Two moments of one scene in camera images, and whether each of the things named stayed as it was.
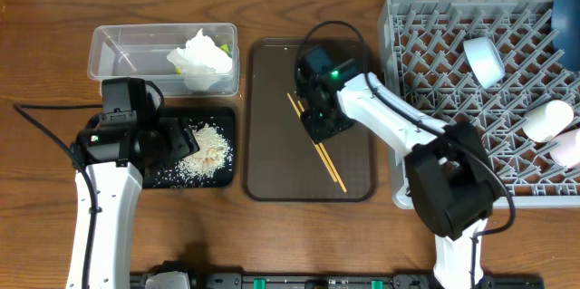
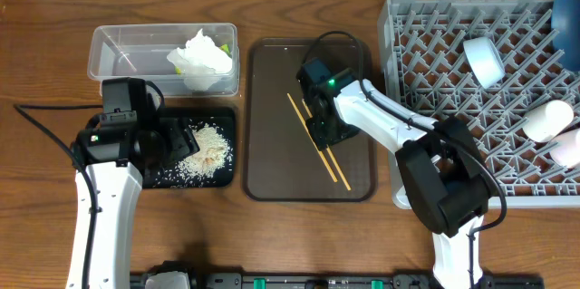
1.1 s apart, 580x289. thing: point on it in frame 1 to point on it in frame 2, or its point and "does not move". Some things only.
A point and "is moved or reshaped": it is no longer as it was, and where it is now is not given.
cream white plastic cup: x=548 y=120 does not move
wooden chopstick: x=327 y=157 is moved or reshaped
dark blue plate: x=565 y=21 does not move
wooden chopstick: x=317 y=146 does not move
